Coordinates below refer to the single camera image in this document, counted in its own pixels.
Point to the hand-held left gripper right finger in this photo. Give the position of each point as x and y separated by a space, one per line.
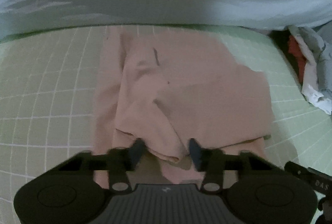
194 154

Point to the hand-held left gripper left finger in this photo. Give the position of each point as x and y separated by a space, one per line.
137 151

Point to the beige pants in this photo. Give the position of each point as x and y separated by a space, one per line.
194 83

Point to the green grid bed sheet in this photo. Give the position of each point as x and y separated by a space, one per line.
51 83

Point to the white grey cloth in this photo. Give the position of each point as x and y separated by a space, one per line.
313 65

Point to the red cloth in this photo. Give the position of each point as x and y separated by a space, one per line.
295 50

